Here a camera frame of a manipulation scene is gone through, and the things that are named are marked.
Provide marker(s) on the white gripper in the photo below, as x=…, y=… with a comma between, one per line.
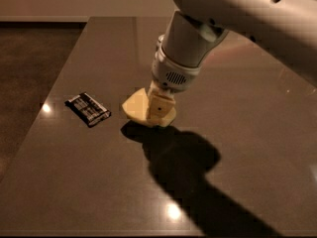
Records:
x=169, y=73

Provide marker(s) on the yellow sponge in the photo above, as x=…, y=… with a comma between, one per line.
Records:
x=136, y=107

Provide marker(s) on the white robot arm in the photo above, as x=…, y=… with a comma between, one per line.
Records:
x=286, y=29

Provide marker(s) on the black rxbar chocolate wrapper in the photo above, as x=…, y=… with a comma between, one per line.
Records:
x=90, y=111

